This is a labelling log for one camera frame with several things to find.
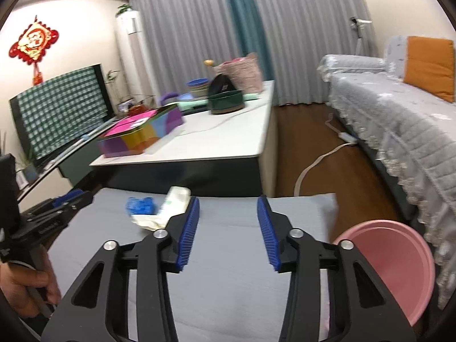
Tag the orange cushion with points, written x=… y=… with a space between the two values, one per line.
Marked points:
x=429 y=66

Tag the red glass ornament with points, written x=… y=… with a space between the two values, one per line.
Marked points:
x=137 y=109

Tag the white floor lamp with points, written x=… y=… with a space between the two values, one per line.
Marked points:
x=359 y=37

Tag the black hat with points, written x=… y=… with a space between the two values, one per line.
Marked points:
x=221 y=85

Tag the sofa with grey quilted cover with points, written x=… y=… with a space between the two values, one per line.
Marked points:
x=392 y=114

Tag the red wall ornament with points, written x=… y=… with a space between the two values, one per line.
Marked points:
x=34 y=41

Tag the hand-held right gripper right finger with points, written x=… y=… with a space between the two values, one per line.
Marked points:
x=267 y=235

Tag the green checked cloth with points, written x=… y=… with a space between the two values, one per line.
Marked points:
x=60 y=110

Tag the white packet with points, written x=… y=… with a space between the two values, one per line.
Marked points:
x=174 y=201

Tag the blue plastic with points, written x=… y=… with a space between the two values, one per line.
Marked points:
x=140 y=206

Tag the small photo frame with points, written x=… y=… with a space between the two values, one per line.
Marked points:
x=124 y=107

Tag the pink woven basket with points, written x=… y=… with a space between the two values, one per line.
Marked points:
x=244 y=73

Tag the mint green cloth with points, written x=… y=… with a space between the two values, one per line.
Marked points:
x=188 y=105

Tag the white standing air conditioner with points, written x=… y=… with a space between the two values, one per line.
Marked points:
x=137 y=57

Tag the grey curtain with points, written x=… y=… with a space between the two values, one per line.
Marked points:
x=178 y=25
x=306 y=35

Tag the pink plastic basin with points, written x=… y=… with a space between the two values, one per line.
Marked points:
x=384 y=267

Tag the grey table cloth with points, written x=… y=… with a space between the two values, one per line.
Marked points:
x=228 y=221

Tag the yellow flower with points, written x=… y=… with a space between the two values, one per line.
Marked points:
x=210 y=63

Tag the stack of coloured bowls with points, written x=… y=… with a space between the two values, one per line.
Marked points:
x=197 y=87

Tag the blue plate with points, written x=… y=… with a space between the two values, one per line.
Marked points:
x=186 y=97

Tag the dark green round container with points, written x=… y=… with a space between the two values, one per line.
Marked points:
x=226 y=102

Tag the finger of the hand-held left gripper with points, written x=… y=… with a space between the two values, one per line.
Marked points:
x=76 y=203
x=71 y=196

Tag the green potted plant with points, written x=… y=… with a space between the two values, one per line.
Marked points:
x=124 y=10

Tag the bamboo plant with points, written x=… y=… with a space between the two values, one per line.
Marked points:
x=112 y=80

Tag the person's left hand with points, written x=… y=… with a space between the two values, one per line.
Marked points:
x=25 y=288

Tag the colourful rectangular box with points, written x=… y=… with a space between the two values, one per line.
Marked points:
x=142 y=131

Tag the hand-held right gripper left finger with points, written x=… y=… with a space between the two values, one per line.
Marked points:
x=188 y=235

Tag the teal curtain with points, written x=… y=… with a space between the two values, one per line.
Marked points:
x=249 y=25

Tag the television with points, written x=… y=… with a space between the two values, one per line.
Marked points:
x=101 y=92

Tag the small potted plant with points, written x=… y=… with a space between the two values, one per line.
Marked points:
x=28 y=171

